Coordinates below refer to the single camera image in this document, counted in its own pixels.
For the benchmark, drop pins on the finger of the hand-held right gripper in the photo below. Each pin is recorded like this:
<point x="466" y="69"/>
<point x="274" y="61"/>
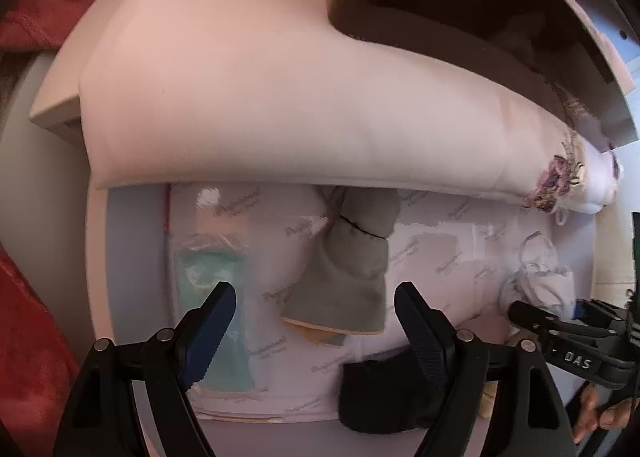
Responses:
<point x="560" y="339"/>
<point x="584" y="311"/>

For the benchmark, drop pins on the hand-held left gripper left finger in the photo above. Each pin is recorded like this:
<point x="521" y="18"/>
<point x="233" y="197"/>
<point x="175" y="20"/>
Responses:
<point x="210" y="337"/>

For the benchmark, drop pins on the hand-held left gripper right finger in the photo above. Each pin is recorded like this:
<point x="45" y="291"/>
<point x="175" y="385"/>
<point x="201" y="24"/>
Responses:
<point x="422" y="337"/>

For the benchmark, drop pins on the white cloth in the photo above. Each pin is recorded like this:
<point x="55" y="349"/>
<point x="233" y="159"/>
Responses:
<point x="540" y="282"/>

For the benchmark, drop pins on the black cloth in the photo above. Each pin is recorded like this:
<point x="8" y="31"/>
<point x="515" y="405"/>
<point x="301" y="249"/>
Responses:
<point x="385" y="397"/>

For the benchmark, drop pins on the grey cloth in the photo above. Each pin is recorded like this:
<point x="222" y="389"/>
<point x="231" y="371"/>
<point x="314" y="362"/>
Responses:
<point x="345" y="277"/>

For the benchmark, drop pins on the peach cloth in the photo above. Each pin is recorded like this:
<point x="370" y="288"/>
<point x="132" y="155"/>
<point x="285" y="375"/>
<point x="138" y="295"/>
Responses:
<point x="320" y="337"/>

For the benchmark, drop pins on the white wardrobe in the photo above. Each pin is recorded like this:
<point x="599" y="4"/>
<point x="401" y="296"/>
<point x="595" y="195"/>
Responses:
<point x="97" y="262"/>

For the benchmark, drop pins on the person's right hand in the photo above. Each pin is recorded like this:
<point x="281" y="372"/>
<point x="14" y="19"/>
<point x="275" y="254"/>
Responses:
<point x="587" y="412"/>

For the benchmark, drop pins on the teal packet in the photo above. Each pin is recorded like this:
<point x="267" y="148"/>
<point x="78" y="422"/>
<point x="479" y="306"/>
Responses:
<point x="200" y="272"/>

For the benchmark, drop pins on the glossy white printed paper sheets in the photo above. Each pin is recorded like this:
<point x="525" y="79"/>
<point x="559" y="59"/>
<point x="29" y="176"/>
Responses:
<point x="280" y="247"/>

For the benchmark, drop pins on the red garment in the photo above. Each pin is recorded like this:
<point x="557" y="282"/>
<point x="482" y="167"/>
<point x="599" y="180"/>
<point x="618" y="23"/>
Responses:
<point x="50" y="2"/>

